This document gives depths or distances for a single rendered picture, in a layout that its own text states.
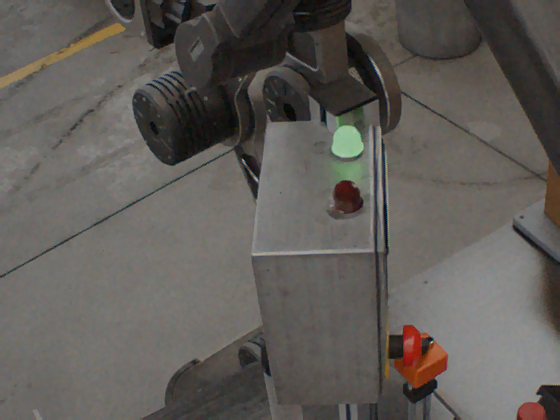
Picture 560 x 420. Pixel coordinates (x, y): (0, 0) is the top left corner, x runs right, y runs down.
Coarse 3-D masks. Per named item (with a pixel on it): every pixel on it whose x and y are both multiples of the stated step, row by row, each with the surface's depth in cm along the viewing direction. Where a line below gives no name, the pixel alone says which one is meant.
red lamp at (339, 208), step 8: (336, 184) 72; (344, 184) 72; (352, 184) 72; (336, 192) 72; (344, 192) 71; (352, 192) 71; (360, 192) 72; (336, 200) 72; (344, 200) 71; (352, 200) 71; (360, 200) 72; (336, 208) 72; (344, 208) 72; (352, 208) 72; (360, 208) 72; (336, 216) 72; (344, 216) 72; (352, 216) 72
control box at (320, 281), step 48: (288, 144) 80; (288, 192) 75; (288, 240) 71; (336, 240) 70; (288, 288) 72; (336, 288) 72; (384, 288) 73; (288, 336) 76; (336, 336) 76; (384, 336) 76; (288, 384) 80; (336, 384) 80; (384, 384) 80
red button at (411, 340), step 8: (408, 328) 80; (416, 328) 81; (392, 336) 81; (400, 336) 81; (408, 336) 80; (416, 336) 80; (392, 344) 80; (400, 344) 80; (408, 344) 79; (416, 344) 80; (392, 352) 80; (400, 352) 80; (408, 352) 79; (416, 352) 80; (408, 360) 80; (416, 360) 80
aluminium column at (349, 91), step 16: (336, 80) 82; (352, 80) 82; (320, 96) 81; (336, 96) 80; (352, 96) 80; (368, 96) 80; (320, 112) 81; (336, 112) 79; (352, 112) 79; (368, 112) 80; (336, 128) 80; (384, 400) 107; (352, 416) 107; (368, 416) 107; (384, 416) 109
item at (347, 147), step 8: (344, 128) 77; (352, 128) 77; (336, 136) 77; (344, 136) 77; (352, 136) 76; (336, 144) 77; (344, 144) 77; (352, 144) 77; (360, 144) 78; (336, 152) 78; (344, 152) 77; (352, 152) 77; (360, 152) 77; (344, 160) 77; (352, 160) 77
